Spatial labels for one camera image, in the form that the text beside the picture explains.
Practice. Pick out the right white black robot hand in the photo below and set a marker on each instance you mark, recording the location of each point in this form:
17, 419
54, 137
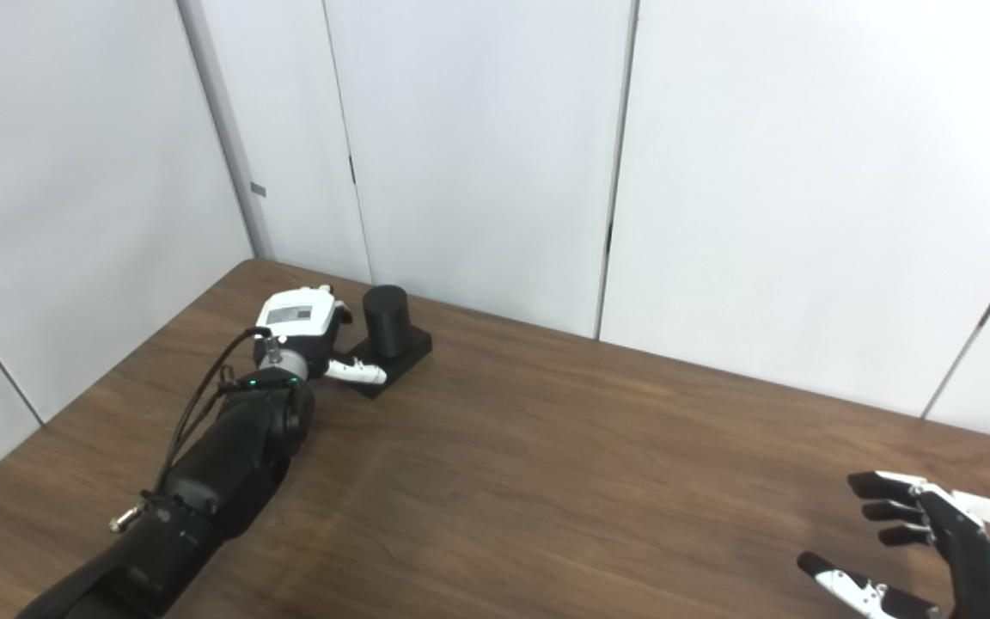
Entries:
968, 567

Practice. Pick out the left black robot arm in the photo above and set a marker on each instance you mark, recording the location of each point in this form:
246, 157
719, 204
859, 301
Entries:
220, 481

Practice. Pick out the grey wall post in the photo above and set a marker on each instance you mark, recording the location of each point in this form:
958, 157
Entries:
229, 129

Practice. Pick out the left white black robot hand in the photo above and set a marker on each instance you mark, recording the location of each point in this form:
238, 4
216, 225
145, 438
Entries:
297, 314

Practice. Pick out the black peg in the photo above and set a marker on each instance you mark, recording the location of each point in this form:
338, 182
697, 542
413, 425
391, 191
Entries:
388, 318

